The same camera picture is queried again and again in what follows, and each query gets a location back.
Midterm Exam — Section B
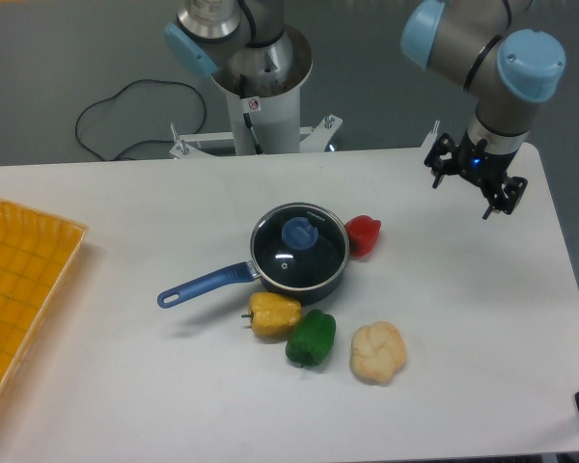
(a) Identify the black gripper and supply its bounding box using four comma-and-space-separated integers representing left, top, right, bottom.
424, 133, 528, 220

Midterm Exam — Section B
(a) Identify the glass lid blue knob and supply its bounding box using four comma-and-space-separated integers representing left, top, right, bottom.
251, 204, 351, 290

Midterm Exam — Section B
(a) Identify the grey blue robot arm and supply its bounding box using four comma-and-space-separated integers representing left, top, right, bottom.
164, 1, 566, 214

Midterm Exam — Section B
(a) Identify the red bell pepper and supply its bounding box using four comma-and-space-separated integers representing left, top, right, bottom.
345, 215, 381, 258

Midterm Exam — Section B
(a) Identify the green bell pepper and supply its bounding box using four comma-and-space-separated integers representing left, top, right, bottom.
285, 309, 337, 368

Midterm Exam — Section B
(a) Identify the yellow bell pepper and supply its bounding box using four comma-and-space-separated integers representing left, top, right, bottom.
241, 292, 302, 338

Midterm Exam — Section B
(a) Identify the yellow woven basket tray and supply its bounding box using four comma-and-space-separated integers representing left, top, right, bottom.
0, 198, 88, 395

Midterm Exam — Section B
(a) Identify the blue saucepan with handle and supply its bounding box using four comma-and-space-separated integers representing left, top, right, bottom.
157, 203, 350, 309

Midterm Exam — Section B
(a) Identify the black floor cable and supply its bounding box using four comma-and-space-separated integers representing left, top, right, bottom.
74, 78, 208, 162

